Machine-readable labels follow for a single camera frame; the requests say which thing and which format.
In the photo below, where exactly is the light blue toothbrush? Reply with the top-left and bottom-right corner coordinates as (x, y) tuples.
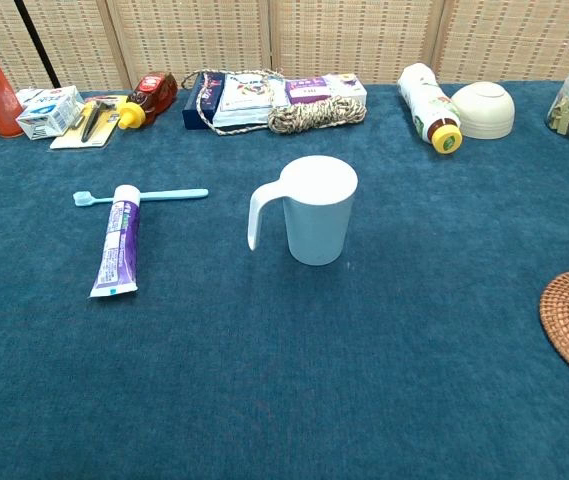
(72, 187), (210, 208)

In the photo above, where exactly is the purple toothpaste tube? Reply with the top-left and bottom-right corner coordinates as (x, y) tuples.
(88, 184), (142, 300)

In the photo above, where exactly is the white printed pouch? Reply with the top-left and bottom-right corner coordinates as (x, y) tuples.
(212, 73), (290, 128)

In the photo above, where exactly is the blue tablecloth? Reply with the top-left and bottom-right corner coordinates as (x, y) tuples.
(0, 81), (569, 480)

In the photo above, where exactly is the purple white box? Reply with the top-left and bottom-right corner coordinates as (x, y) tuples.
(283, 75), (336, 107)

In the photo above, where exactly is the dark blue box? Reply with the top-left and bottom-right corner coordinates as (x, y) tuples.
(181, 71), (228, 132)

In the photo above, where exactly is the brown syrup bottle yellow cap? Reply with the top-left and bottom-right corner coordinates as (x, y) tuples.
(116, 72), (179, 131)

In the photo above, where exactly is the white bottle yellow cap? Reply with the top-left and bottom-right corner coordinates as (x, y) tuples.
(396, 62), (464, 156)

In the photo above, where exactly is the razor on yellow card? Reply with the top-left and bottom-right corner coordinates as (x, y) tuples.
(49, 94), (128, 150)

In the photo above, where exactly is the cream upturned bowl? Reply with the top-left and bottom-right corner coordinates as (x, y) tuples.
(450, 81), (516, 141)

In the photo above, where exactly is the white blue milk carton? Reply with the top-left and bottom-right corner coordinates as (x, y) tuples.
(15, 85), (85, 141)

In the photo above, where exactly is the white snack packet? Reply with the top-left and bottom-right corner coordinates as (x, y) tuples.
(15, 87), (48, 108)

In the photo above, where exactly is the black tripod stand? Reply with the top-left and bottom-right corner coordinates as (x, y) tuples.
(12, 0), (62, 90)

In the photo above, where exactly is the white plastic mug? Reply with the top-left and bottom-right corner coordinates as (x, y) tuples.
(247, 155), (359, 267)

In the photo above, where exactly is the braided beige rope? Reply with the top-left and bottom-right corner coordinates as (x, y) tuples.
(181, 68), (368, 137)

